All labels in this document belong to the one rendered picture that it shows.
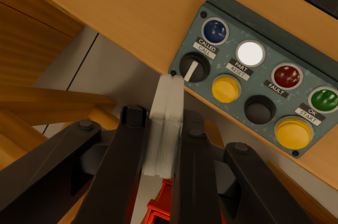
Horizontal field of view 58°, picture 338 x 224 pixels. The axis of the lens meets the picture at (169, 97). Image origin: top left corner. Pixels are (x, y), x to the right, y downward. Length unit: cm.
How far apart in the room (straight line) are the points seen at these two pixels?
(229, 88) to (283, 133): 6
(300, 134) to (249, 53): 8
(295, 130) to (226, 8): 12
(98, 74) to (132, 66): 14
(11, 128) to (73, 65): 80
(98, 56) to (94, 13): 97
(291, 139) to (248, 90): 6
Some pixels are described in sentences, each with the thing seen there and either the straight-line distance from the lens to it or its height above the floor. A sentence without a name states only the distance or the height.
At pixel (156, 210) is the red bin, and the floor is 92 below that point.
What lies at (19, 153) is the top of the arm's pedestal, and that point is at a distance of 46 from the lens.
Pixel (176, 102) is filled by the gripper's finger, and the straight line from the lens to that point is 15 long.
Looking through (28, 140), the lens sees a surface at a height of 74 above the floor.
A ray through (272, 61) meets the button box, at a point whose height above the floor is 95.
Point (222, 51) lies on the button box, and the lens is 27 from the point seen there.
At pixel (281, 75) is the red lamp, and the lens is 27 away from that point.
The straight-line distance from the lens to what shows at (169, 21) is 33.
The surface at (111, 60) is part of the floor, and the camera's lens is 129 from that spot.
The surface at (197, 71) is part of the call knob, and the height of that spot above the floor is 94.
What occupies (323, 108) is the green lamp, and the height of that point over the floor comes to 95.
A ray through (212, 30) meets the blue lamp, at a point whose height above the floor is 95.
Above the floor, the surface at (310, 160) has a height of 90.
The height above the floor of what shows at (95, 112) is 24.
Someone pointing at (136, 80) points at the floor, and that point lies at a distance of 125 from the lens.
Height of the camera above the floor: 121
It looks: 82 degrees down
